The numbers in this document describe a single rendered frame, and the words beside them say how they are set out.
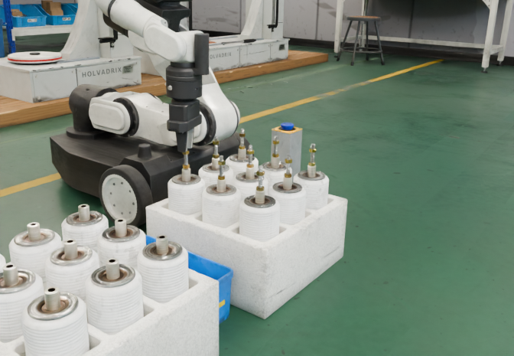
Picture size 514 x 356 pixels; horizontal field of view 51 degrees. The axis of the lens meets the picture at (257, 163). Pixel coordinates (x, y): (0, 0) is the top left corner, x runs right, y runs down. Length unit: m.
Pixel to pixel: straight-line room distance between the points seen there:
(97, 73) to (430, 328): 2.67
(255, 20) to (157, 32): 3.69
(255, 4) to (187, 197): 3.78
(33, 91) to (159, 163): 1.65
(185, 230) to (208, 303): 0.32
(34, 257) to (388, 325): 0.78
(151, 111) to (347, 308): 0.95
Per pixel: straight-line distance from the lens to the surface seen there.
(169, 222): 1.39
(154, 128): 1.88
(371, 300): 1.41
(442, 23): 6.37
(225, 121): 1.71
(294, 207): 1.34
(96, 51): 3.70
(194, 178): 1.42
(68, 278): 1.04
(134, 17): 1.38
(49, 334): 0.90
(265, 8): 5.03
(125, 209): 1.73
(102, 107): 1.99
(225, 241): 1.28
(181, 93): 1.31
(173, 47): 1.28
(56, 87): 3.34
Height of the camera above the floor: 0.74
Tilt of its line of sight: 18 degrees down
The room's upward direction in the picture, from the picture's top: 1 degrees clockwise
